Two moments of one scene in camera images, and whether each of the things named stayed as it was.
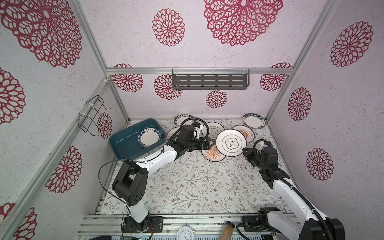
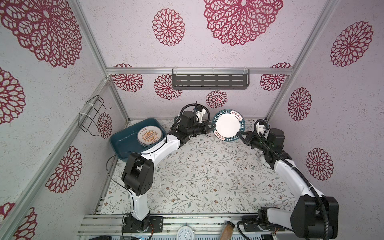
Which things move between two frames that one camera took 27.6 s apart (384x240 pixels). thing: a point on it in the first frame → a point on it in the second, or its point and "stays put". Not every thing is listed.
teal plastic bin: [131, 142] stays put
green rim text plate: [254, 121] → [229, 122]
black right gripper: [249, 154] → [251, 140]
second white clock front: [185, 232] stays put
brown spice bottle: [227, 232] stays put
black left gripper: [207, 146] → [204, 129]
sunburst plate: [247, 132] → [149, 135]
